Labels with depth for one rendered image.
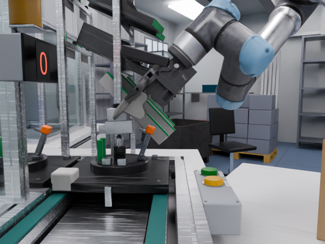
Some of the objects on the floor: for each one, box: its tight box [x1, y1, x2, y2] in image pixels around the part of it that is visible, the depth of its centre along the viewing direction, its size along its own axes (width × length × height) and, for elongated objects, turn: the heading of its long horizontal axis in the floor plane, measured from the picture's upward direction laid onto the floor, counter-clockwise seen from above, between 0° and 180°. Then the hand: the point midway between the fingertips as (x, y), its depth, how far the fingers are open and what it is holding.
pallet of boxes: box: [207, 94, 279, 163], centre depth 506 cm, size 110×74×109 cm
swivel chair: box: [208, 107, 257, 177], centre depth 354 cm, size 60×60×94 cm
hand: (117, 112), depth 67 cm, fingers closed on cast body, 4 cm apart
